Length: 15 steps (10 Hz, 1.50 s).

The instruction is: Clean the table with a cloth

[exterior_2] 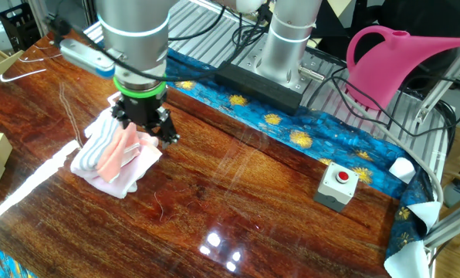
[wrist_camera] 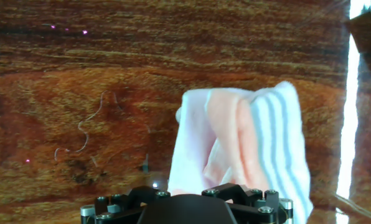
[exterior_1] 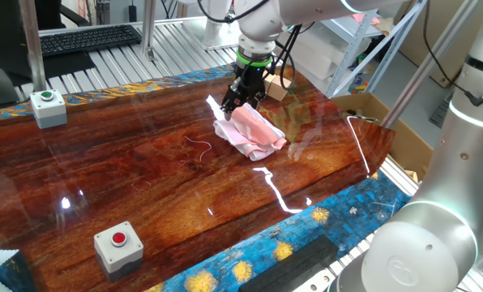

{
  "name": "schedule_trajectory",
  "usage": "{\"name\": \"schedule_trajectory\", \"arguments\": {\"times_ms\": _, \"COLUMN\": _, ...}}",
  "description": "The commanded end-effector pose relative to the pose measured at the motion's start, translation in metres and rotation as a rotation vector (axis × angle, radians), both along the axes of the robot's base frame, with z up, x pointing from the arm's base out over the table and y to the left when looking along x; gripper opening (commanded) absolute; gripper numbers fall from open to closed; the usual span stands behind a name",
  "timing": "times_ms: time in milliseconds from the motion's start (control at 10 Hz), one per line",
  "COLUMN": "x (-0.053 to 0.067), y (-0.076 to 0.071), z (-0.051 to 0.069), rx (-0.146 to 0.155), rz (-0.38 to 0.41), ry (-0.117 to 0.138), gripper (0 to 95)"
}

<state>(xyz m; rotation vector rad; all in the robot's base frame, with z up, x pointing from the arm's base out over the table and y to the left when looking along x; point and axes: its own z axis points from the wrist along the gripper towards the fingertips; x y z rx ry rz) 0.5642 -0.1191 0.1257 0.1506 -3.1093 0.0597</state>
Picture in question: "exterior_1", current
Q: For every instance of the glossy wood grain sheet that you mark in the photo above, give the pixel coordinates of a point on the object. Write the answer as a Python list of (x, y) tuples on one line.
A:
[(144, 203)]

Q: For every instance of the white storage box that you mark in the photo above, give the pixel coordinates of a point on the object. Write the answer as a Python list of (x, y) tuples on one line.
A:
[(318, 52)]

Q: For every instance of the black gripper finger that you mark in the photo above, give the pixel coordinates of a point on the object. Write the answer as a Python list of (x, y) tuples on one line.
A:
[(231, 103), (259, 100)]

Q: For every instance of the black monitor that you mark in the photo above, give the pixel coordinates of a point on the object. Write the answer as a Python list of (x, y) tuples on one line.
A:
[(2, 32)]

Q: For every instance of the red push button box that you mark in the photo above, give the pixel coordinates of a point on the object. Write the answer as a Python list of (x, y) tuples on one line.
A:
[(118, 253)]

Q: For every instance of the colourful toy blocks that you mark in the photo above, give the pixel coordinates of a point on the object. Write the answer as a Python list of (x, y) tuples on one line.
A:
[(359, 88)]

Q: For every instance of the large brown cardboard box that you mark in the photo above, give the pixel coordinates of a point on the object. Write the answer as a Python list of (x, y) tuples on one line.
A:
[(411, 24)]

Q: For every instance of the white pedestal on metal plate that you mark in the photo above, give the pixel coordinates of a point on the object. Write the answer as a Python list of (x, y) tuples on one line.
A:
[(213, 38)]

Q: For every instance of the light wooden block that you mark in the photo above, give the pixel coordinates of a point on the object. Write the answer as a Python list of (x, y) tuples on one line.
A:
[(270, 78), (280, 89)]

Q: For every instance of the black office chair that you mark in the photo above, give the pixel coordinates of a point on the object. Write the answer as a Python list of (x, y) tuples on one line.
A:
[(69, 14)]

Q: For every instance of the black computer keyboard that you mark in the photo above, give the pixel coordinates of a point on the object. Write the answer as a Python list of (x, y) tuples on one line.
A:
[(87, 39)]

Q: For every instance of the black power adapter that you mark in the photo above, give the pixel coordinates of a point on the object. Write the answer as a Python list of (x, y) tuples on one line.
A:
[(132, 13)]

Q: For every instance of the green push button box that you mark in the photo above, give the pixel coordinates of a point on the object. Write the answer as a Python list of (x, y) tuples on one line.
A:
[(49, 111)]

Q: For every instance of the open cardboard box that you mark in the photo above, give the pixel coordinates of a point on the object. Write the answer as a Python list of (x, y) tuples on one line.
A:
[(403, 142)]

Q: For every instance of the pink white striped towel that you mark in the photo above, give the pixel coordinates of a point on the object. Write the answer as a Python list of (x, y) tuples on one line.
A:
[(257, 134)]

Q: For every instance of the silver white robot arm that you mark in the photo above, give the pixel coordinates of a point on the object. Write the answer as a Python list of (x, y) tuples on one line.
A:
[(448, 243)]

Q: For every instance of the aluminium frame profile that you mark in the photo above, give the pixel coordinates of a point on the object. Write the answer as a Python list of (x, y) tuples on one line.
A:
[(428, 65)]

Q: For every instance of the thin white thread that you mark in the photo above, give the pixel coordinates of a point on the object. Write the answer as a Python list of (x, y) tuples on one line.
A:
[(201, 142), (142, 181)]

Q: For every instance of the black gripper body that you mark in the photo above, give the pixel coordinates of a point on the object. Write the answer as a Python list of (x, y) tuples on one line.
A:
[(250, 81)]

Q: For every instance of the grey metal shelf rack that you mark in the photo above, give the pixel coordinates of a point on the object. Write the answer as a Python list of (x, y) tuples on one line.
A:
[(347, 61)]

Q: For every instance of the aluminium frame post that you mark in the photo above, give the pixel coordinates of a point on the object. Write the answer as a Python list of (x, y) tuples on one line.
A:
[(32, 48), (148, 28)]

